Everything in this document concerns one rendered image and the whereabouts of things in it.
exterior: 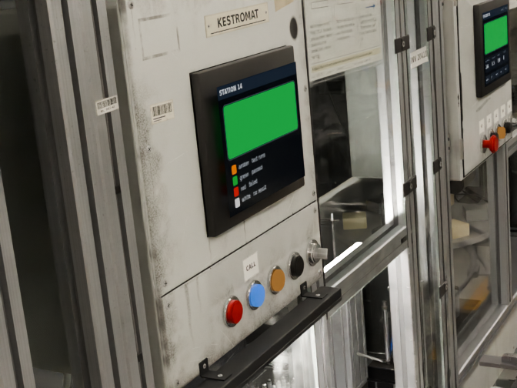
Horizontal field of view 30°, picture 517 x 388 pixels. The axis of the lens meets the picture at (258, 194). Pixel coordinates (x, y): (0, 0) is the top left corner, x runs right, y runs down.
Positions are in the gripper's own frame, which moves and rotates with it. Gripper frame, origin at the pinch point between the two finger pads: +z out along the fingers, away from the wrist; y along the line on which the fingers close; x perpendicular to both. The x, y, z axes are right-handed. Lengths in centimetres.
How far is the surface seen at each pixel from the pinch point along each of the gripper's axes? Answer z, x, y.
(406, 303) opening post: 22.5, -18.5, 5.4
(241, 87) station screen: 18, 44, 58
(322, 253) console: 18.5, 24.2, 29.7
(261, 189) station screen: 18, 41, 44
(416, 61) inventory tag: 21, -28, 51
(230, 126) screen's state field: 18, 47, 54
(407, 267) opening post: 21.9, -18.5, 12.8
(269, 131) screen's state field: 18, 38, 51
